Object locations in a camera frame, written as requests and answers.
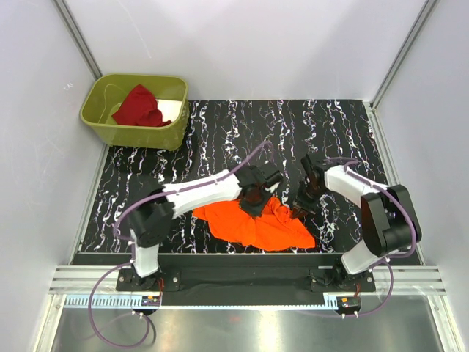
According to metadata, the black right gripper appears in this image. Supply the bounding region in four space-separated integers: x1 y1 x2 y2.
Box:
290 180 326 220

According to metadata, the orange t shirt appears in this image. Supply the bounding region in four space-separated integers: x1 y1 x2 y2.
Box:
193 197 316 252

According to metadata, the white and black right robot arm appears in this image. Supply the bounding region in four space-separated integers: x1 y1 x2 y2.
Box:
292 154 421 291

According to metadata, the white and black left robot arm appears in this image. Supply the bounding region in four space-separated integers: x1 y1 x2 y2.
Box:
125 162 283 290

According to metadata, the black marbled table mat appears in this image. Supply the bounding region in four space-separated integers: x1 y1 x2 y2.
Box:
79 100 387 253

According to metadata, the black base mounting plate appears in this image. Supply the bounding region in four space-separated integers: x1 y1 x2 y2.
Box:
116 254 376 307

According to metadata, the white cloth in bin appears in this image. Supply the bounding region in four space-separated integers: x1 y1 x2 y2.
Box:
158 99 183 122

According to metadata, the dark red t shirt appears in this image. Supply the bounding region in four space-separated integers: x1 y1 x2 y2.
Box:
112 84 172 128

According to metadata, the green plastic bin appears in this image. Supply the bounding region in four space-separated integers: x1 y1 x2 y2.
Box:
81 74 189 150

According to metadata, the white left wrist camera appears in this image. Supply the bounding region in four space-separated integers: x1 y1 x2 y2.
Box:
265 180 284 194

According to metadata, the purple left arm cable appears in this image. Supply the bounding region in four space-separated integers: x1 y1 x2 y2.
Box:
113 141 274 243

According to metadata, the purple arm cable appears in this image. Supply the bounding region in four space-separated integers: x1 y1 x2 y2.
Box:
324 156 418 257
113 141 274 243

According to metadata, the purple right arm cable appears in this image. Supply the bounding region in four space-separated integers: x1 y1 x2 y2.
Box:
324 156 418 257

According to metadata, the aluminium frame rail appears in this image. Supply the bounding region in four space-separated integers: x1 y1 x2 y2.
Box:
52 0 103 80

